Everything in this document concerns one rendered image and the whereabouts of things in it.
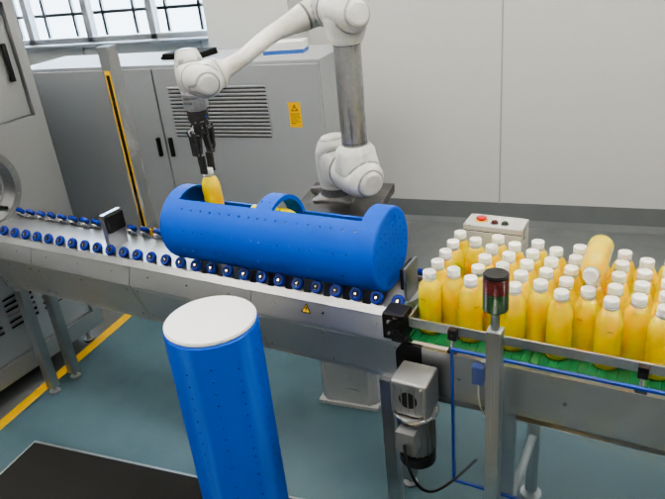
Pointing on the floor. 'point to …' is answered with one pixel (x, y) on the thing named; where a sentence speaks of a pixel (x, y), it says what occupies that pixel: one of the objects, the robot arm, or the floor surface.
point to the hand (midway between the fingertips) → (206, 162)
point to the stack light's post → (493, 412)
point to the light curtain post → (110, 62)
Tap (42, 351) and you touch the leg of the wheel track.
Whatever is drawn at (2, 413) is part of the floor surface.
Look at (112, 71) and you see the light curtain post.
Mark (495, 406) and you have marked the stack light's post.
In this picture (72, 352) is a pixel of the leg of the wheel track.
